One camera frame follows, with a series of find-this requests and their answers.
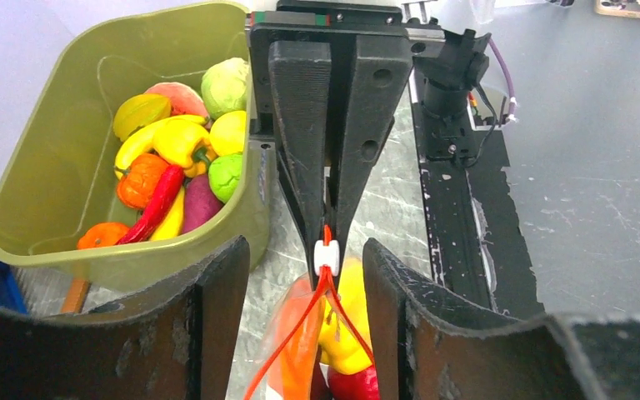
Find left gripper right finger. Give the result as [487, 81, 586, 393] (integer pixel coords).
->
[363, 239, 640, 399]

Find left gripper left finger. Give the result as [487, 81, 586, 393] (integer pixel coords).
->
[0, 237, 250, 399]

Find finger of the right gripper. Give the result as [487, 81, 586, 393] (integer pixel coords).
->
[333, 35, 413, 258]
[268, 41, 332, 287]

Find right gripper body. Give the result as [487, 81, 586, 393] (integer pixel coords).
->
[246, 1, 445, 138]

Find red pomegranate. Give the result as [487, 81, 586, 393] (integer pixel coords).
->
[327, 366, 380, 400]

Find yellow bell pepper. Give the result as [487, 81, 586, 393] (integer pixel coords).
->
[317, 257, 377, 377]

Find clear zip top bag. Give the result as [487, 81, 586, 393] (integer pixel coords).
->
[244, 227, 380, 399]

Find papaya slice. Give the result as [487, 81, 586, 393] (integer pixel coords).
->
[269, 275, 328, 400]

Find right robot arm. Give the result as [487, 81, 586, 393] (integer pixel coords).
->
[246, 1, 489, 283]

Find green cabbage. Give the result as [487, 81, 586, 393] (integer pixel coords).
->
[201, 57, 250, 120]

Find yellow lemon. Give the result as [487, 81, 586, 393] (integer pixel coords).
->
[210, 110, 247, 157]

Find yellow banana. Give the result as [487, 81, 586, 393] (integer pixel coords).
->
[149, 187, 185, 241]
[114, 114, 209, 180]

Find watermelon slice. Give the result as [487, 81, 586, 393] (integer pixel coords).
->
[145, 82, 209, 117]

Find small orange tangerine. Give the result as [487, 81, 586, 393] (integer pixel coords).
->
[77, 222, 129, 250]

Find green lime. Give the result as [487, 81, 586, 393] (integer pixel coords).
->
[207, 153, 243, 203]

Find purple sweet potato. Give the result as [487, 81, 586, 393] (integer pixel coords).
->
[181, 174, 223, 233]

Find red chili pepper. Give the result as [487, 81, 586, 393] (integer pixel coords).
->
[116, 164, 184, 245]

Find orange mini pumpkin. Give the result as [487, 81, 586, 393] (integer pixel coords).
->
[115, 153, 168, 210]

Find yellow green starfruit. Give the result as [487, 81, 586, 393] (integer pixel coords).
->
[112, 93, 172, 143]

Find olive green plastic bin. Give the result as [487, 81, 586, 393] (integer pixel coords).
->
[0, 1, 274, 292]

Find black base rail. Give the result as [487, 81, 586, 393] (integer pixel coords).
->
[409, 72, 544, 319]

